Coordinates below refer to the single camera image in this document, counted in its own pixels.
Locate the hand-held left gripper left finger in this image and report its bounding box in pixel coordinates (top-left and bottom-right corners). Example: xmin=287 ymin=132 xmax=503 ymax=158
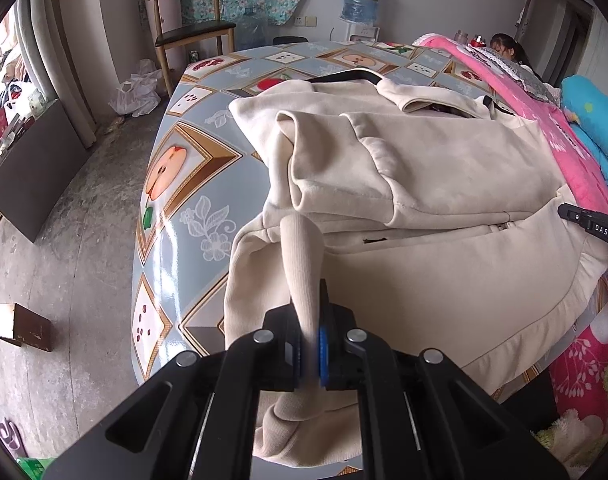
xmin=44 ymin=305 xmax=305 ymax=480

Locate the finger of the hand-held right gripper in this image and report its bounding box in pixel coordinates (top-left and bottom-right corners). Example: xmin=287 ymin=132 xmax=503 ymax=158
xmin=558 ymin=202 xmax=592 ymax=228

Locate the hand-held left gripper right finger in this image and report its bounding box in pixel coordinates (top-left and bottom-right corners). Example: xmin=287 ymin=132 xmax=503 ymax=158
xmin=319 ymin=280 xmax=569 ymax=480

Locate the cream zip jacket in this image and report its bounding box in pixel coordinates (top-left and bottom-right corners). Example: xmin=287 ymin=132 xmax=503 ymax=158
xmin=224 ymin=71 xmax=608 ymax=461

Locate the pink floral blanket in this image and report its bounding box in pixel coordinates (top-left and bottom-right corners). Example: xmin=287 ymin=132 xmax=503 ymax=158
xmin=414 ymin=32 xmax=608 ymax=426

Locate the blue cartoon pillow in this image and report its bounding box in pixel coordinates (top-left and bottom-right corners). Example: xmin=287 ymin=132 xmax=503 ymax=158
xmin=558 ymin=75 xmax=608 ymax=191

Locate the grey lace-trimmed pillow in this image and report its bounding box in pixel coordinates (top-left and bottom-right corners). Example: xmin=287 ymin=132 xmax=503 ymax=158
xmin=466 ymin=42 xmax=562 ymax=106

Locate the dark door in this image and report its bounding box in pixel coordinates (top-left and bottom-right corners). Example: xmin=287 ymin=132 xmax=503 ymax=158
xmin=538 ymin=0 xmax=594 ymax=78

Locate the fluffy cream green garment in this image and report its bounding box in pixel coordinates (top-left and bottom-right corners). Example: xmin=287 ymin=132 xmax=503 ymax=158
xmin=534 ymin=375 xmax=608 ymax=466

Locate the small brown wooden box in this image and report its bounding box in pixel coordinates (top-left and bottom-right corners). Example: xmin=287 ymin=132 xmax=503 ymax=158
xmin=0 ymin=302 xmax=52 ymax=352

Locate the table with fruit-print cover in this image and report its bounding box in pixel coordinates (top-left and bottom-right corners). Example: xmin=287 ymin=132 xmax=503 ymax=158
xmin=131 ymin=40 xmax=599 ymax=480

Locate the green packet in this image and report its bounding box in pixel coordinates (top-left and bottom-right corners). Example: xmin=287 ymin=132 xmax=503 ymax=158
xmin=16 ymin=457 xmax=60 ymax=480

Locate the white water dispenser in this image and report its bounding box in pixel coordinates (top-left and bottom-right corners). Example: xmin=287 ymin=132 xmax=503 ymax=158
xmin=345 ymin=22 xmax=379 ymax=43

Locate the pink slipper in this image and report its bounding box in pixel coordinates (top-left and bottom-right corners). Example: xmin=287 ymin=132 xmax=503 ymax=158
xmin=0 ymin=420 xmax=22 ymax=453

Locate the crumpled white plastic bag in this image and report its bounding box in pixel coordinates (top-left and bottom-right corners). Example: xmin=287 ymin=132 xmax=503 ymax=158
xmin=108 ymin=59 xmax=165 ymax=117

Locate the dark grey board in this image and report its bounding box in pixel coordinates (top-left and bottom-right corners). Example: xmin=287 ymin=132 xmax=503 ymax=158
xmin=0 ymin=97 xmax=92 ymax=243

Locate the empty clear water jug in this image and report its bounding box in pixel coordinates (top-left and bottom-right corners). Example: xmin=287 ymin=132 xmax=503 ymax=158
xmin=236 ymin=6 xmax=275 ymax=53

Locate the wooden chair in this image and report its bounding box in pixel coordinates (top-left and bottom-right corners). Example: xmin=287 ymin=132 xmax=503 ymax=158
xmin=148 ymin=0 xmax=236 ymax=98

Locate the small white shopping bag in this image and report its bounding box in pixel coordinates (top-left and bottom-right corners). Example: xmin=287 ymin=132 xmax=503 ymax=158
xmin=4 ymin=80 xmax=42 ymax=116

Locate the grey curtain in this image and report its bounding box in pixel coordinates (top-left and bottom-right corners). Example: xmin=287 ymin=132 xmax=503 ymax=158
xmin=14 ymin=0 xmax=120 ymax=148

